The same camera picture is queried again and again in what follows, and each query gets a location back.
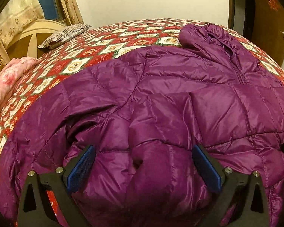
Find beige patterned curtain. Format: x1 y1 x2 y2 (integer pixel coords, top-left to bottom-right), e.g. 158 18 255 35
0 0 83 65

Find cream wooden headboard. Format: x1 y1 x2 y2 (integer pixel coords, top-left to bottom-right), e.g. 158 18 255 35
6 19 66 59

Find red paper door decoration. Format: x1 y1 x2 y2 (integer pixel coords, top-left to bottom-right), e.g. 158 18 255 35
268 0 280 11

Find striped grey pillow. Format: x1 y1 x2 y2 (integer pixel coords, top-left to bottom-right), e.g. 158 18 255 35
38 24 91 50

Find brown wooden door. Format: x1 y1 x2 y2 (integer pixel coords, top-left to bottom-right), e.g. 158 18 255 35
251 0 284 65

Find red white patterned bedspread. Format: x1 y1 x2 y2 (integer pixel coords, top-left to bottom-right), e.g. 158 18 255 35
0 18 284 227

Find dark wooden door frame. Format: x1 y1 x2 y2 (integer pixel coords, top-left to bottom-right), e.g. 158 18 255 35
228 0 255 40

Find purple quilted down jacket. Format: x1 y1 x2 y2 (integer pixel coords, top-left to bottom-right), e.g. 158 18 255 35
0 23 284 227

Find pink floral blanket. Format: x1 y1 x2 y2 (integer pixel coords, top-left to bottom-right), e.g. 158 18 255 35
0 56 39 112

